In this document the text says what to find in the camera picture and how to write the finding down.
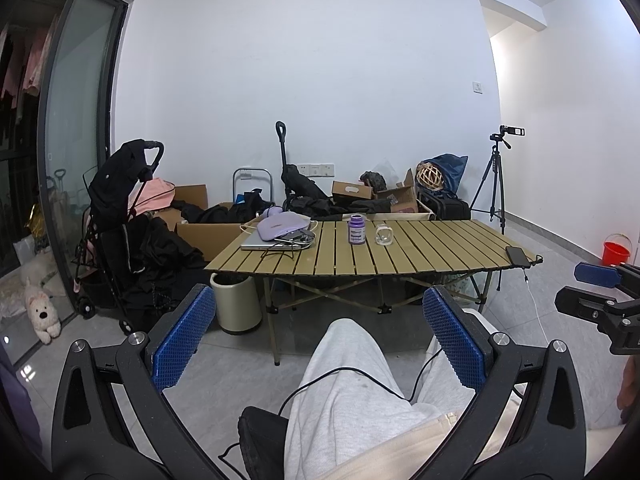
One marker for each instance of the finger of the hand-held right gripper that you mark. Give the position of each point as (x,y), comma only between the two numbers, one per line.
(595,272)
(582,302)

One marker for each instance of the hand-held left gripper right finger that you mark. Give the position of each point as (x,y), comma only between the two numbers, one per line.
(455,340)

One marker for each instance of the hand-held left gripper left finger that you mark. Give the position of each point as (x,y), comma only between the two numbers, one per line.
(184,337)

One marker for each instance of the person's right hand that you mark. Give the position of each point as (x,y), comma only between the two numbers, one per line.
(627,392)

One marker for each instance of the red bucket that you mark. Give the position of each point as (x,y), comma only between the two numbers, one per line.
(616,254)

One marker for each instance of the beige waste bin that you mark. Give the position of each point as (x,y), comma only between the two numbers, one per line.
(235,305)

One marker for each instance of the black phone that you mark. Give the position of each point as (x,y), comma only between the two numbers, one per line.
(517,255)

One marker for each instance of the pile of black clothes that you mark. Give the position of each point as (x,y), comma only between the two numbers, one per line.
(160,255)

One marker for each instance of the slatted folding table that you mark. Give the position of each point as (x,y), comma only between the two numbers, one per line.
(425,250)

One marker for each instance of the large cardboard box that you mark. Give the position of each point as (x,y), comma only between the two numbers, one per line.
(210,240)

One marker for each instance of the silver laptop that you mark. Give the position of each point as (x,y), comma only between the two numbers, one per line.
(252,245)

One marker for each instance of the person's grey sweatpants legs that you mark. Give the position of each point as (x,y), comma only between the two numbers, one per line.
(345,385)

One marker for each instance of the small clear cup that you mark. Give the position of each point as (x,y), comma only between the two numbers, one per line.
(383,236)

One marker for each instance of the black clothes in box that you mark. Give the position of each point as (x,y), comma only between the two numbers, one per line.
(220,212)

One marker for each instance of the black suitcase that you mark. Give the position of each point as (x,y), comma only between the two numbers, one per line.
(447,207)

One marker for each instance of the black tripod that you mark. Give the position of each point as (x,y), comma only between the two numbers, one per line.
(492,180)

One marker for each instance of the plain cardboard box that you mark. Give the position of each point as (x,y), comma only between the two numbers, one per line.
(192,196)

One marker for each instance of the pink cloth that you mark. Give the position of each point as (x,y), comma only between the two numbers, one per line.
(152,197)

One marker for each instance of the white plush dog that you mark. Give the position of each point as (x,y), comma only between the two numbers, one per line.
(42,312)

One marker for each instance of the purple bottle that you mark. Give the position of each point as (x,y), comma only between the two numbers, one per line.
(357,231)

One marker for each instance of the lilac pouch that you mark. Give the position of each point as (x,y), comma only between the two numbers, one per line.
(282,224)

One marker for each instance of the open printed cardboard box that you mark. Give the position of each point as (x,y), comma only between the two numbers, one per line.
(400,199)

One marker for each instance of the black stroller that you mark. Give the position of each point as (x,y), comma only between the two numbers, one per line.
(112,195)

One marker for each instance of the rattan ball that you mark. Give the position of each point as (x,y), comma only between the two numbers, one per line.
(430,176)

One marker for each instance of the blue bag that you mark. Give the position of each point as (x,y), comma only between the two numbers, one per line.
(452,170)

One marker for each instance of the dark furry item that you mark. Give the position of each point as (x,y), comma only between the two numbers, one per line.
(374,180)

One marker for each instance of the cardboard box with white cutout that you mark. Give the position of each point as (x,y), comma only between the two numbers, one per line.
(350,191)

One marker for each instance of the gold foil bag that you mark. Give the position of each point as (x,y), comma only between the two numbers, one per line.
(36,225)

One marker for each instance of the glass sliding door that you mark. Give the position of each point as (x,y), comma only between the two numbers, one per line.
(80,110)

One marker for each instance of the hanging clothes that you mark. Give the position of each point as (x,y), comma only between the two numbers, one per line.
(30,65)

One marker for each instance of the white tube frame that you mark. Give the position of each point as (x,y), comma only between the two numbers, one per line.
(252,172)

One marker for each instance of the wall socket strip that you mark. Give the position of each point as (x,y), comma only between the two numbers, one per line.
(315,170)

